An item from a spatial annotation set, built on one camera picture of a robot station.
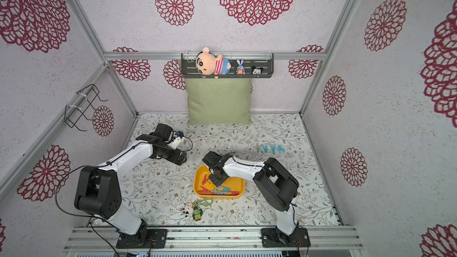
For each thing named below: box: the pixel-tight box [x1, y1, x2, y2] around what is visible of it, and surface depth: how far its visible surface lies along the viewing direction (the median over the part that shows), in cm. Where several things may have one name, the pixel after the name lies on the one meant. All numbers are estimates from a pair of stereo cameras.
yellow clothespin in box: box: [206, 179, 218, 191], surface depth 89 cm
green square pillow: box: [185, 77, 253, 125], surface depth 102 cm
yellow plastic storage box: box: [193, 164, 246, 199], surface depth 89 cm
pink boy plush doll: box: [195, 46, 232, 80], surface depth 87 cm
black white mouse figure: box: [251, 66, 264, 75], surface depth 94 cm
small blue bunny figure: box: [235, 58, 246, 75], surface depth 93 cm
